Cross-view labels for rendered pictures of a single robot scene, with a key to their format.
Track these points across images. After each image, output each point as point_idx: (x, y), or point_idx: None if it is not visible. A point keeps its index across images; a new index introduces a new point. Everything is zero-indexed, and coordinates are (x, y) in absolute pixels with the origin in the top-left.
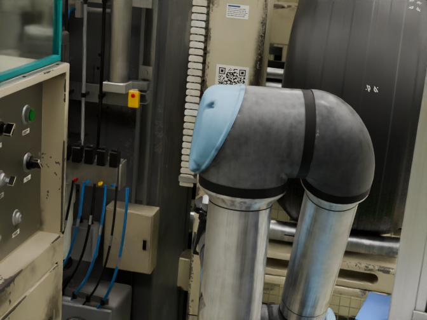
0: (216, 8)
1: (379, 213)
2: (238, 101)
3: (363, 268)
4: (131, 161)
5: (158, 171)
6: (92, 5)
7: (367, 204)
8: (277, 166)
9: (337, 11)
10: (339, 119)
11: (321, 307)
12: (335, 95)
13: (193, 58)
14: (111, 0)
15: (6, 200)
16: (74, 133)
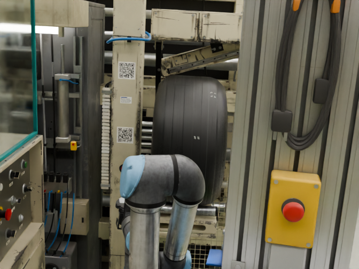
0: (115, 99)
1: (204, 196)
2: (142, 164)
3: (197, 223)
4: (72, 176)
5: (87, 180)
6: (45, 96)
7: None
8: (162, 192)
9: (176, 100)
10: (188, 168)
11: (184, 251)
12: (185, 156)
13: (104, 124)
14: (57, 95)
15: (15, 211)
16: None
